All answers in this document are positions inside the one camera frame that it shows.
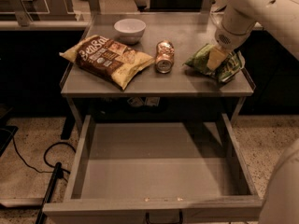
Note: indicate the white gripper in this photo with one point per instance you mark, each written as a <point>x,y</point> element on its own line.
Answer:
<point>226,40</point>

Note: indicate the green jalapeno chip bag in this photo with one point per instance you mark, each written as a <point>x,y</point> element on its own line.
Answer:
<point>234,63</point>

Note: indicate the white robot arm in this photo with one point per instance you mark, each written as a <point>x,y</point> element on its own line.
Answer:
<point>281,19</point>

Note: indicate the grey counter table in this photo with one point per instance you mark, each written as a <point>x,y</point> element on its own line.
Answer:
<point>179,95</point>

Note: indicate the brown yellow chip bag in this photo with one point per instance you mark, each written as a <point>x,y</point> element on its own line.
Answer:
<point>108,59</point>

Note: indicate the grey open drawer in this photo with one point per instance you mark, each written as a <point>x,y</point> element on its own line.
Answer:
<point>121,171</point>

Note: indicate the orange soda can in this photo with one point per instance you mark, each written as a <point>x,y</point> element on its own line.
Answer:
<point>164,59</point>

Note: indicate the white bowl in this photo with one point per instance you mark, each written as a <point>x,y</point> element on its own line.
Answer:
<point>129,31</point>

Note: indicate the black floor bar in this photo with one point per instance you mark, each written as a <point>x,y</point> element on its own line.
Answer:
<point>56,174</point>

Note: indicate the black drawer handle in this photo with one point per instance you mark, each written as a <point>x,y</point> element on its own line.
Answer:
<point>164,217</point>

